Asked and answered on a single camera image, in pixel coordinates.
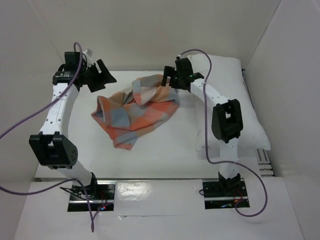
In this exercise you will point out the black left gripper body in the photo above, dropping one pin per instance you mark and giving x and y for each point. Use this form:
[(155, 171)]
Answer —
[(84, 71)]

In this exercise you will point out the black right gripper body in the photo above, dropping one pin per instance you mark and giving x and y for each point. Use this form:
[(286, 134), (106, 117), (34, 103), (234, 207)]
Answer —
[(171, 80)]

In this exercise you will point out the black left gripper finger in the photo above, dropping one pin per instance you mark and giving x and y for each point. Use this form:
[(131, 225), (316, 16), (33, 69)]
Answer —
[(105, 76), (96, 81)]

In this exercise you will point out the orange grey checked pillowcase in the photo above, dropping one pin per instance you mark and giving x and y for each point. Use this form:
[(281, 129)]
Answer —
[(136, 110)]

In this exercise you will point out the white pillow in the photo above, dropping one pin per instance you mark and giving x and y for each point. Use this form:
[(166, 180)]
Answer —
[(226, 78)]

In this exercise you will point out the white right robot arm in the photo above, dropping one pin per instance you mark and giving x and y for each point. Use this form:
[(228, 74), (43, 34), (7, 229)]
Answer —
[(226, 120)]

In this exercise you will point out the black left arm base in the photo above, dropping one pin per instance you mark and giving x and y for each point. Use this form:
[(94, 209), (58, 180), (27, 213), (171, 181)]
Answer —
[(102, 200)]

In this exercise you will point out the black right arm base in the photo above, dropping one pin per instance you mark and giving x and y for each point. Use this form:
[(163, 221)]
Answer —
[(216, 198)]

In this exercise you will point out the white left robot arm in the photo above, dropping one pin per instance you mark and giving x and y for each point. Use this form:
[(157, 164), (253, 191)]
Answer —
[(51, 145)]

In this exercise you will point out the aluminium table edge rail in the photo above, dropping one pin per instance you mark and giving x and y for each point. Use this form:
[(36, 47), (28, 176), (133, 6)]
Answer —
[(264, 163)]

